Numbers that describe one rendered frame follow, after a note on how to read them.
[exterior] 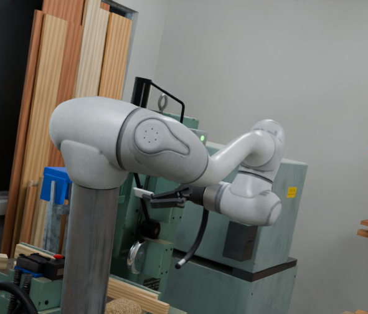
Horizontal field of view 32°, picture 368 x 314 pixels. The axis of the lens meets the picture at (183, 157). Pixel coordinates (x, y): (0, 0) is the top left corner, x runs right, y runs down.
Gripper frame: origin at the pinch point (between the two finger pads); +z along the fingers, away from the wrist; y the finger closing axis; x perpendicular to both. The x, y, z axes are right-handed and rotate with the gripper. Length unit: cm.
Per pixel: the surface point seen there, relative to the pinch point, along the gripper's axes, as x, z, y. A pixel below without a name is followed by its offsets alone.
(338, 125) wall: -129, 14, 203
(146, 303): -35.4, -3.0, -19.6
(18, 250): -36, 54, -18
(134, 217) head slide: -28.2, 16.7, 5.9
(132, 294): -34.6, 2.5, -18.9
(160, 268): -40.8, 3.6, -2.1
